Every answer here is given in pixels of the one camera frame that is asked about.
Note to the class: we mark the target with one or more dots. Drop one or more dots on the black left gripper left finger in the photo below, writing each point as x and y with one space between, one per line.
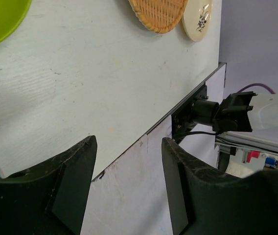
49 198

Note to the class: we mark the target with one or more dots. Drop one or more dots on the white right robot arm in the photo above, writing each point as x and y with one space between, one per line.
239 112

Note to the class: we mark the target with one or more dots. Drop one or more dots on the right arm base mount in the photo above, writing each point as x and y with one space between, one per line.
190 115

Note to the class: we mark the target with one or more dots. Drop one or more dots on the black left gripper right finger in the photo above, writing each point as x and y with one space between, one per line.
206 201

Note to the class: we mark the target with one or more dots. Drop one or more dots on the woven bamboo tray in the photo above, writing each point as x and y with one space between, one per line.
159 16

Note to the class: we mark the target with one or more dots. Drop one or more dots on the lime green plate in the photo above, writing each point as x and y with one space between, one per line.
12 13

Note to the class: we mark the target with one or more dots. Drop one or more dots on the cream floral plate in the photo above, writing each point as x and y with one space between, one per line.
196 18

